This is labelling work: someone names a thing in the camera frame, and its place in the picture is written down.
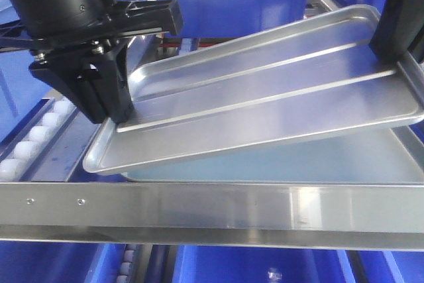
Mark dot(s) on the large blue bin left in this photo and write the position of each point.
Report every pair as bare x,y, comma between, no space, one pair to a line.
20,92

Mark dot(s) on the steel front shelf rail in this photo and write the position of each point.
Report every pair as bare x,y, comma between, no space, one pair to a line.
318,216

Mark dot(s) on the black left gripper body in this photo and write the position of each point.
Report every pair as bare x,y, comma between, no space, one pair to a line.
62,34

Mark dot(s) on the large grey tray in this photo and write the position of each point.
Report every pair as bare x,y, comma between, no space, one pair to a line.
298,160

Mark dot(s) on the left white roller track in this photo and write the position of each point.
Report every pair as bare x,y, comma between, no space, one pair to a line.
30,143

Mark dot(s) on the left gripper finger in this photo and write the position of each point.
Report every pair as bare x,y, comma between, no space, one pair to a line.
90,80
114,88

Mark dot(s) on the silver ribbed metal tray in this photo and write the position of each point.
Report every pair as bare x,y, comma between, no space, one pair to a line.
344,33

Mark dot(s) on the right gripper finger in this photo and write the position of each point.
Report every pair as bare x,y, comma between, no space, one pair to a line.
400,30

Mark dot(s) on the blue bin lower shelf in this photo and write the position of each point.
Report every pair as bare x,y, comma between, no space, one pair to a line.
250,264

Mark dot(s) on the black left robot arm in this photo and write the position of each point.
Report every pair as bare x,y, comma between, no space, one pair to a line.
80,47

